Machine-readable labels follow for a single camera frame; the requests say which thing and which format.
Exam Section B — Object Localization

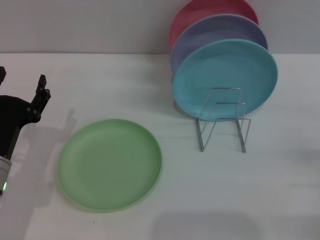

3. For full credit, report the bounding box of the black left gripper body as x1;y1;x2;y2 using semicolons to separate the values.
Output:
0;94;36;161

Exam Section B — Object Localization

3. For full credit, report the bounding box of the green plastic plate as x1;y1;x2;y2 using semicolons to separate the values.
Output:
57;118;163;214

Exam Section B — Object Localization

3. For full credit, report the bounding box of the red plastic plate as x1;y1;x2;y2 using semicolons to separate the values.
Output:
168;0;260;51

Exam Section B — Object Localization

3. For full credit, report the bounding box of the purple plastic plate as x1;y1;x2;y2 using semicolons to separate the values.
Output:
170;14;269;76

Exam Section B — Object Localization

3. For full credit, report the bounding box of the blue plastic plate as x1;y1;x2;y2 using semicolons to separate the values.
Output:
172;38;279;122

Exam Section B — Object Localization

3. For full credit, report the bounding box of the metal wire plate rack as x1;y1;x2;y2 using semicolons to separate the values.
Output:
196;87;252;153

